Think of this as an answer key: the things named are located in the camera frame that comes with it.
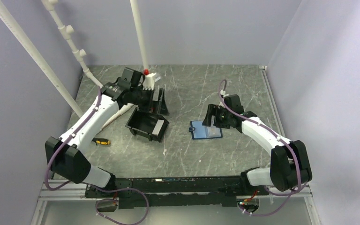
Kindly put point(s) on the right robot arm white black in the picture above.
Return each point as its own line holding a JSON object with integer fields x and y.
{"x": 289, "y": 164}

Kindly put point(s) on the aluminium extrusion rail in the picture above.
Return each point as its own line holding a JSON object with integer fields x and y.
{"x": 62, "y": 190}

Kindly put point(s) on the yellow black screwdriver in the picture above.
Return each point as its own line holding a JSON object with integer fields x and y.
{"x": 101, "y": 141}

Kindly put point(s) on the black card tray box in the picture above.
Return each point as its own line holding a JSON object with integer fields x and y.
{"x": 142, "y": 124}

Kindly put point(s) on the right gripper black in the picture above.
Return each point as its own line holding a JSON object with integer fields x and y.
{"x": 213, "y": 110}

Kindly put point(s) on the VIP card in holder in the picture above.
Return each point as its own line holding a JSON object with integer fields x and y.
{"x": 213, "y": 132}

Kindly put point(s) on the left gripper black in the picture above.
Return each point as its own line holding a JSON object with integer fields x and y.
{"x": 155, "y": 107}

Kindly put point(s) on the stack of cards in tray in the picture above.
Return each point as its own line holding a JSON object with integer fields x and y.
{"x": 159, "y": 128}

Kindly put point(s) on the blue leather card holder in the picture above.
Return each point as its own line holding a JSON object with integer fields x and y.
{"x": 199, "y": 131}

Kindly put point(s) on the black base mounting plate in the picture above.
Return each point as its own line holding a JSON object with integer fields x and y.
{"x": 139, "y": 199}

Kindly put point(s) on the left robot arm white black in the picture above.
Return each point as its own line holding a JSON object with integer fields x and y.
{"x": 66, "y": 155}

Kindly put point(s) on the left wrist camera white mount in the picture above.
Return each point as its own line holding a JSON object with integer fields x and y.
{"x": 150, "y": 80}

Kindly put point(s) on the white PVC pipe frame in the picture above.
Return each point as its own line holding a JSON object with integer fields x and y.
{"x": 27, "y": 97}

